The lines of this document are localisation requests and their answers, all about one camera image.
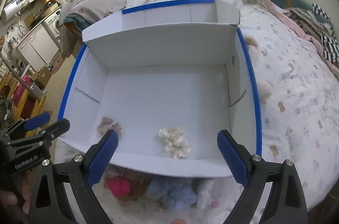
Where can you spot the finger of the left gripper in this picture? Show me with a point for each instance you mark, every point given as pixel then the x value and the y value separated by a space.
pixel 55 130
pixel 38 120

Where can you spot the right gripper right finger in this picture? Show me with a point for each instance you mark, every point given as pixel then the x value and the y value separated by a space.
pixel 285 203

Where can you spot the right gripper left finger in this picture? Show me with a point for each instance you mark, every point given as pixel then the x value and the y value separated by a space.
pixel 49 201

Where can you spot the beige patterned scrunchie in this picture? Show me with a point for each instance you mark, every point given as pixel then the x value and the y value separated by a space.
pixel 108 123

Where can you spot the pink plush toy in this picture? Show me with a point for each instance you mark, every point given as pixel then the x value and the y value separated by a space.
pixel 119 186

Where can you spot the light blue plush toy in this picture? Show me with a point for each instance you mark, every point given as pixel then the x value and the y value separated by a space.
pixel 174 193

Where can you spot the cream satin scrunchie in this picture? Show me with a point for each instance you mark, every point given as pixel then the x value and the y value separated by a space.
pixel 175 142

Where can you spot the white fluffy soft item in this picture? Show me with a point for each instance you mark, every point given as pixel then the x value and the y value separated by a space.
pixel 205 198

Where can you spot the person's left hand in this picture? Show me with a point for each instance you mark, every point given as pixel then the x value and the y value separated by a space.
pixel 9 200

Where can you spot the wooden staircase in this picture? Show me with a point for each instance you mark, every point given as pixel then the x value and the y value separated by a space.
pixel 17 103

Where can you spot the metal stair railing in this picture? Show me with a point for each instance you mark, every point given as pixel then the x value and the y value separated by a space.
pixel 33 89

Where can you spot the brown cardboard box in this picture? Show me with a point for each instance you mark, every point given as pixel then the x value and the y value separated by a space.
pixel 42 77

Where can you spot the white kitchen cabinet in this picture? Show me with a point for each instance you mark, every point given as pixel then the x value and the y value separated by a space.
pixel 38 48

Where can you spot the white washing machine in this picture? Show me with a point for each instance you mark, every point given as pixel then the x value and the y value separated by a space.
pixel 51 24

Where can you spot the white water heater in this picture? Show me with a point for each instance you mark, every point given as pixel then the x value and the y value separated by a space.
pixel 12 8

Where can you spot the beige plush toy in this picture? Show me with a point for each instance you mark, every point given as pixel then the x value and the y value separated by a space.
pixel 265 90

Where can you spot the blue white cardboard box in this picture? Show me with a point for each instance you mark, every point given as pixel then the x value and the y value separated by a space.
pixel 181 63

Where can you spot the black white striped cloth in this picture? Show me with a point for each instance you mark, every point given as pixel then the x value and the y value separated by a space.
pixel 323 32

